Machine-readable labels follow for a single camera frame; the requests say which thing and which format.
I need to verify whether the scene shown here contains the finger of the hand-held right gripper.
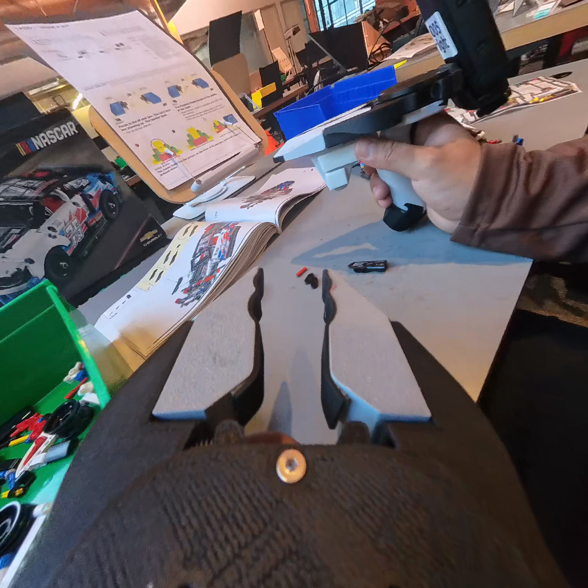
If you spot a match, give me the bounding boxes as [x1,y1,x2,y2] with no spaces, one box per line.
[273,124,368,192]

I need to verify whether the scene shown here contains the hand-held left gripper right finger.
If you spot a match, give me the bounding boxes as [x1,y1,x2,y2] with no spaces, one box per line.
[321,269,432,433]

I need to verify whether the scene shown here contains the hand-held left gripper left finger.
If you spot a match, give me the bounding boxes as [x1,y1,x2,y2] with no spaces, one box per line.
[153,268,266,424]

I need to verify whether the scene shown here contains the holographic sticker sheet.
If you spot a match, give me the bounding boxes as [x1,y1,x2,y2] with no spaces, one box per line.
[448,76,580,125]

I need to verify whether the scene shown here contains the green plastic bin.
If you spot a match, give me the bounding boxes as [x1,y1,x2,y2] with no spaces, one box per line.
[0,279,111,588]

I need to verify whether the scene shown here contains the person's right forearm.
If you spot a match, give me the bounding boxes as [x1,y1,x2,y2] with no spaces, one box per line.
[450,135,588,262]

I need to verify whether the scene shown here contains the grey desk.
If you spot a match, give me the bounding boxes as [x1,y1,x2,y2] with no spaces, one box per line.
[395,0,588,70]
[69,57,588,400]

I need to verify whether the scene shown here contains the person's right hand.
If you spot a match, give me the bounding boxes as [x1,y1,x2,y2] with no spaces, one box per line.
[355,111,483,235]

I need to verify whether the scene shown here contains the blue plastic bin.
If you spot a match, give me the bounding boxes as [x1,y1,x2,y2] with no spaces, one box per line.
[274,64,398,141]

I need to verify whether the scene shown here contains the open instruction book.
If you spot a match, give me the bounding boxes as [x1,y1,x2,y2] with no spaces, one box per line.
[94,168,327,359]

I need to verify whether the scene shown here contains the black toy wheel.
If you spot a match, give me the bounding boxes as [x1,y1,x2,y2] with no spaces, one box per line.
[0,501,37,556]
[43,400,95,439]

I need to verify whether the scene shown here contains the person's dark trousers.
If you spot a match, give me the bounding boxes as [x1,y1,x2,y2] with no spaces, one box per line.
[478,308,588,588]

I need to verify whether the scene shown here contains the printed instruction sheet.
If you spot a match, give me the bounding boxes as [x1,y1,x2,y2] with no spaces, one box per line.
[7,10,262,191]

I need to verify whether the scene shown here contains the loose toy brick parts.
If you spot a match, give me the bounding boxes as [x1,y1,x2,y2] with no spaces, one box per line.
[0,360,99,501]

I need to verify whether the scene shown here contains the dark toy car box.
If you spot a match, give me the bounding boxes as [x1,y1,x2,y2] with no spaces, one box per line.
[0,92,168,304]

